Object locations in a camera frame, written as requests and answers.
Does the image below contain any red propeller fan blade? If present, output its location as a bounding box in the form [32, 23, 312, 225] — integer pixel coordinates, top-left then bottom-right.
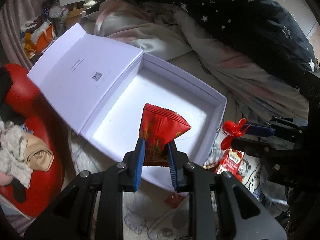
[220, 118, 250, 151]

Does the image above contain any large red spicy snack bag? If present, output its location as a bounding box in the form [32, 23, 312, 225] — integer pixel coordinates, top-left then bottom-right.
[214, 148, 244, 182]

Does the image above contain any red pyramid candy packet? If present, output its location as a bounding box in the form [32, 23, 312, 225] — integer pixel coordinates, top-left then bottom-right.
[139, 103, 191, 167]

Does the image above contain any clear plastic packaging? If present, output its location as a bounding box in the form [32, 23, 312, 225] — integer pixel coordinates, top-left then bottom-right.
[203, 126, 226, 168]

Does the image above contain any white quilted cartoon bedspread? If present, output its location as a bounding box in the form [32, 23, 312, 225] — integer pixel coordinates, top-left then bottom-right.
[62, 52, 291, 240]

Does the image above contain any white open gift box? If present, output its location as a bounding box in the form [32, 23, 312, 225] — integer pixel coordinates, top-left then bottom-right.
[26, 22, 228, 192]

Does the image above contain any red leather chair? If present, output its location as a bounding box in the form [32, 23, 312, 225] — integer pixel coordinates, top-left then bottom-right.
[0, 63, 66, 218]

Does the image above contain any pile of clothes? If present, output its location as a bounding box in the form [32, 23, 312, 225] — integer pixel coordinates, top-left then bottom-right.
[1, 67, 54, 203]

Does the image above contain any black star-pattern blanket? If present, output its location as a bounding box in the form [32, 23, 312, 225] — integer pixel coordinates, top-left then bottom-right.
[108, 0, 318, 73]

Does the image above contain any orange white shopping bag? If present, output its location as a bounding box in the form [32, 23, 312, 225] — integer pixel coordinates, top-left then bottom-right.
[20, 17, 56, 59]

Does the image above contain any mauve curtain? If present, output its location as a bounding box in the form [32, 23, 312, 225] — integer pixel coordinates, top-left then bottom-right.
[1, 0, 44, 69]

